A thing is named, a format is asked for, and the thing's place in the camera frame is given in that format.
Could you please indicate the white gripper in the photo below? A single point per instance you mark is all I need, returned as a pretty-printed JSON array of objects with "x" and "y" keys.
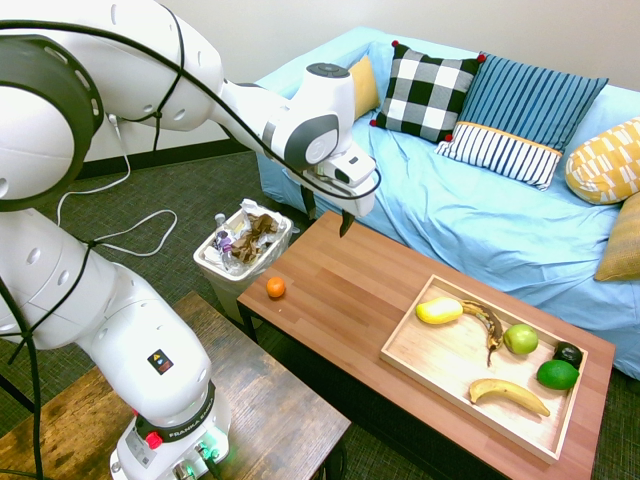
[{"x": 360, "y": 197}]

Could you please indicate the orange tangerine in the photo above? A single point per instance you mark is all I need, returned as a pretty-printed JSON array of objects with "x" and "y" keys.
[{"x": 275, "y": 287}]

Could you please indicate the light wooden tray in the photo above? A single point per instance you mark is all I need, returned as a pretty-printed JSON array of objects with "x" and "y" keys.
[{"x": 440, "y": 360}]

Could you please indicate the reddish wooden coffee table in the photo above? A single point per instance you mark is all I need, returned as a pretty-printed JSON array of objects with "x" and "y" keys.
[{"x": 340, "y": 280}]

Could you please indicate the crumpled white paper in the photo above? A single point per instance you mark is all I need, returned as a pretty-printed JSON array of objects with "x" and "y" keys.
[{"x": 252, "y": 209}]

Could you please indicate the crumpled brown paper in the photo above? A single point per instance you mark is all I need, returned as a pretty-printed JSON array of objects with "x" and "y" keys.
[{"x": 252, "y": 237}]

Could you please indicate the clear plastic bottle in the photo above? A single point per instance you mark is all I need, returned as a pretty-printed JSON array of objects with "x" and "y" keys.
[{"x": 221, "y": 232}]

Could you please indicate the white trash bin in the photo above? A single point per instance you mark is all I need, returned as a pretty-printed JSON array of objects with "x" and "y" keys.
[{"x": 225, "y": 295}]

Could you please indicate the plain yellow pillow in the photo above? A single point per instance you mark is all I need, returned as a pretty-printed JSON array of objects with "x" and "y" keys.
[{"x": 365, "y": 87}]

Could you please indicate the light blue covered sofa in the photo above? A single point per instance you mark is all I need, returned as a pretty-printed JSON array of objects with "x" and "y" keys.
[{"x": 475, "y": 215}]

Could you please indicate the yellow lemon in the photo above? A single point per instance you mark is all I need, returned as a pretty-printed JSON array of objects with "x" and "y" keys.
[{"x": 439, "y": 311}]

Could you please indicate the black white plaid pillow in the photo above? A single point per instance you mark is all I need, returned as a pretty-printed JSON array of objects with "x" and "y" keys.
[{"x": 425, "y": 95}]

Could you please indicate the white navy striped pillow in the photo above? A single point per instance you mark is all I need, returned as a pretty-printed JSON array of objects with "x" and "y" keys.
[{"x": 500, "y": 155}]

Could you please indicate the dark rustic wooden table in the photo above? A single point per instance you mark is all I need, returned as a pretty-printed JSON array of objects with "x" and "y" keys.
[{"x": 280, "y": 400}]

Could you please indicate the overripe brown banana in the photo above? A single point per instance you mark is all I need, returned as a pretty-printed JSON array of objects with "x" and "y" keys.
[{"x": 492, "y": 325}]

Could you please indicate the green apple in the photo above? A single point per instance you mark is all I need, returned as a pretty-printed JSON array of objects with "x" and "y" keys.
[{"x": 521, "y": 339}]

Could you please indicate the blue striped pillow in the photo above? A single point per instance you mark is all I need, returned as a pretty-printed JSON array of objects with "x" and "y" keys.
[{"x": 540, "y": 100}]

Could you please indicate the yellow banana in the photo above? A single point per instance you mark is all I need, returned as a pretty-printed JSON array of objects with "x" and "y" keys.
[{"x": 505, "y": 391}]

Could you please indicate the dark avocado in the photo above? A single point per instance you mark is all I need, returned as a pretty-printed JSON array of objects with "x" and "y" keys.
[{"x": 569, "y": 354}]

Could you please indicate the green lime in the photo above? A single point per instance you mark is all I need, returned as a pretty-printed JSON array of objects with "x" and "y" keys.
[{"x": 557, "y": 375}]

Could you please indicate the yellow white patterned pillow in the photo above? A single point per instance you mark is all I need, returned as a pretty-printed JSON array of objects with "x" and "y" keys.
[{"x": 605, "y": 165}]

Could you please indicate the mustard woven pillow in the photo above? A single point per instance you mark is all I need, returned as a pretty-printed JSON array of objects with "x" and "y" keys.
[{"x": 625, "y": 240}]

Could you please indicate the black camera stand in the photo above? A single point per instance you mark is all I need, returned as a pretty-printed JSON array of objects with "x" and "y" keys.
[{"x": 17, "y": 394}]

